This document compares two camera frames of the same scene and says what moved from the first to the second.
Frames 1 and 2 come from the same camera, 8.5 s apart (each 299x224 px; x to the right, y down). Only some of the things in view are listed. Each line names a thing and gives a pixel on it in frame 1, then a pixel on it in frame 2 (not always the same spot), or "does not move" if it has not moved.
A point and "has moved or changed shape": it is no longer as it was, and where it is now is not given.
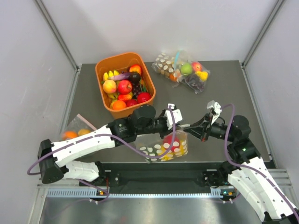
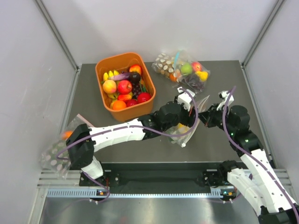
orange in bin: (118, 105) does not move
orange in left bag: (69, 134) does not move
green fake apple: (186, 68) does not move
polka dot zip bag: (157, 145) has moved or changed shape
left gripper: (166, 130) → (188, 120)
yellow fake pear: (202, 75) does not move
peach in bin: (109, 86) does not move
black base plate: (167, 175) does not move
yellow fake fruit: (166, 157) → (181, 128)
